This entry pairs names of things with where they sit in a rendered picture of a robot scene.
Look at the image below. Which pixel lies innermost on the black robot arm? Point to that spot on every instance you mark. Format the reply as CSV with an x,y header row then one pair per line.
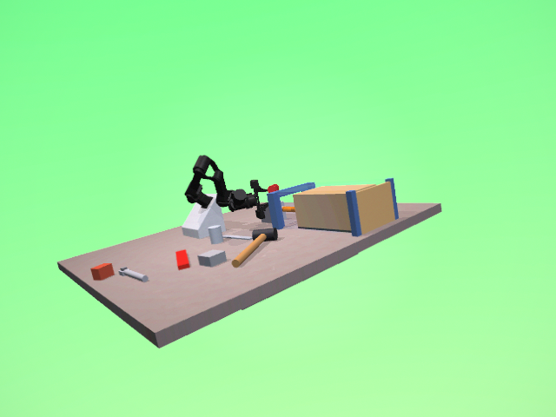
x,y
233,199

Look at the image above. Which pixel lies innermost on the black mallet with wooden handle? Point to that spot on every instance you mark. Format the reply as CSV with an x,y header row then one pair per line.
x,y
259,236

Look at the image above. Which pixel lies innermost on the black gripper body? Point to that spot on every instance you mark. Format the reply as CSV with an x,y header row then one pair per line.
x,y
253,200

